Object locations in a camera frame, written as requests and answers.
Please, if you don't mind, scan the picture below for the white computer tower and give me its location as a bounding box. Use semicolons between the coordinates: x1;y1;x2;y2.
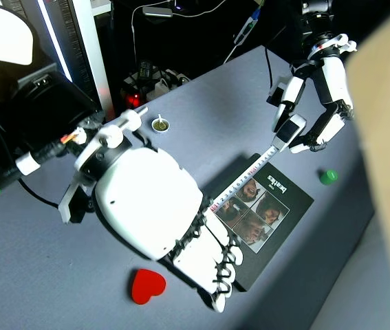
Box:
36;0;113;116

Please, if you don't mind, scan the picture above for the white cable with blue plug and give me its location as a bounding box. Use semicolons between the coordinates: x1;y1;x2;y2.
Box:
222;0;266;65

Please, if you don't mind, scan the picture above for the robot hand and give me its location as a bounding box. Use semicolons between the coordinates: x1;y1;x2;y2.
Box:
271;54;356;155
94;146;244;314

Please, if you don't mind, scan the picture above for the power strip with plugs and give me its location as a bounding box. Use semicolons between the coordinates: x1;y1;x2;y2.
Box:
122;60;193;106

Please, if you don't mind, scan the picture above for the grey table cloth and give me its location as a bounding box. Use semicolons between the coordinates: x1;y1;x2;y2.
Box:
0;44;376;330

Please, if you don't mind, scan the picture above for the thin black camera cable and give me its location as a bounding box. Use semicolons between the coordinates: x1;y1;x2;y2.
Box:
18;177;62;210
264;46;274;94

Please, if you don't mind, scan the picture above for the thick black sleeved cable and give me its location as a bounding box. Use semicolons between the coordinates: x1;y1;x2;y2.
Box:
0;132;89;188

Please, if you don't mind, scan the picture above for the green cylinder block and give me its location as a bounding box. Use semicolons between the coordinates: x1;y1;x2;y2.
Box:
319;168;339;186

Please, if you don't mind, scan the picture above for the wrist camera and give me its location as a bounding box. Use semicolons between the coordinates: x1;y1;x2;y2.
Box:
266;83;286;106
58;171;96;225

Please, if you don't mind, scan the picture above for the grey tape measure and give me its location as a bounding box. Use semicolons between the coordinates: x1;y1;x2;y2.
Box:
209;114;308;213

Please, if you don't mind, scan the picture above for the small white cup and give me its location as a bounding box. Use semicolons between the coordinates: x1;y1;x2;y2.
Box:
151;113;171;134

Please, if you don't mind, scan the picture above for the red heart block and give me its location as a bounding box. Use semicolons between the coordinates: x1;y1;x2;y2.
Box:
131;268;167;306

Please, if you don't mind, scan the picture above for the tan wooden panel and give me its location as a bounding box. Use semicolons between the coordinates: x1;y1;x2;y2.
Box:
345;0;390;330

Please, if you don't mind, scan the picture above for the black Beatles hardcover book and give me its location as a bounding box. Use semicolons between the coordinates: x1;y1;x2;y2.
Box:
208;162;315;292

